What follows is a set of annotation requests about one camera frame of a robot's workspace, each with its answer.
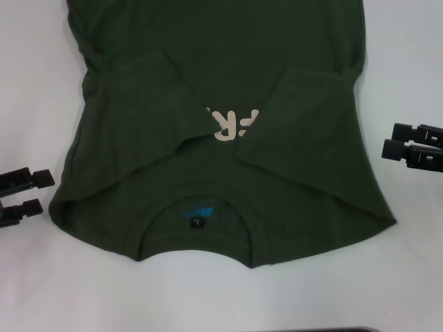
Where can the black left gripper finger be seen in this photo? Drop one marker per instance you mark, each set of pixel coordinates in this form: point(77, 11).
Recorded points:
point(20, 209)
point(24, 179)

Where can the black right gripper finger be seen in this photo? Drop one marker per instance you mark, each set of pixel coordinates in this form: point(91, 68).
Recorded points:
point(415, 133)
point(408, 154)

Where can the dark green FREE T-shirt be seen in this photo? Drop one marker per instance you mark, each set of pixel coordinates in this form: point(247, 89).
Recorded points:
point(225, 52)

